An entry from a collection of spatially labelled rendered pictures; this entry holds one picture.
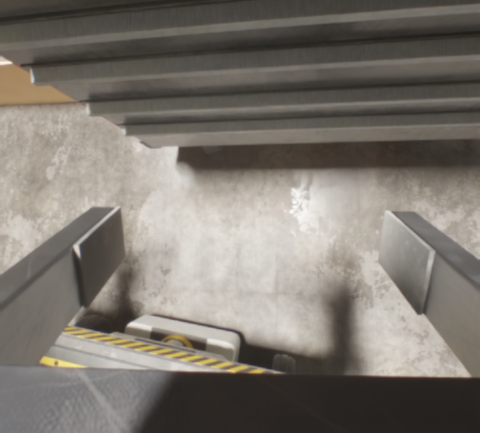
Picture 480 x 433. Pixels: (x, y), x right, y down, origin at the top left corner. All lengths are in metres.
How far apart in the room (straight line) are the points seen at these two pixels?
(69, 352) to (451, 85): 0.72
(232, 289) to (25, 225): 0.65
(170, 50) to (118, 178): 0.69
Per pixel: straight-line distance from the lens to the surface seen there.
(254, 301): 0.91
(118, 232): 0.16
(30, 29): 0.37
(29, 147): 1.21
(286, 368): 0.81
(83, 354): 0.70
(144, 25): 0.32
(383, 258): 0.17
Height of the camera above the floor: 0.88
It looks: 79 degrees down
